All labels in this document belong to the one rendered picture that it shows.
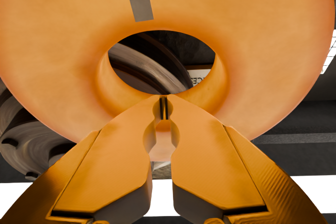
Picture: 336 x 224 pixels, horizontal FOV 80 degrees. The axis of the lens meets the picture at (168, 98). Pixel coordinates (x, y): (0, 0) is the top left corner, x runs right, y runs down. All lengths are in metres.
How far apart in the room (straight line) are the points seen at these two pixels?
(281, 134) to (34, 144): 5.53
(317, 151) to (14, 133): 9.26
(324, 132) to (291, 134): 0.78
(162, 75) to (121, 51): 0.08
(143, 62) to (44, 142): 0.23
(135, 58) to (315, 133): 5.93
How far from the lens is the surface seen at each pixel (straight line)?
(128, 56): 0.33
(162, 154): 0.16
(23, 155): 0.47
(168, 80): 0.35
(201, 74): 0.52
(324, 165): 9.13
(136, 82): 0.34
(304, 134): 6.02
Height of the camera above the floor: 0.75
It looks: 45 degrees up
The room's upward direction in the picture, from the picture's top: 176 degrees clockwise
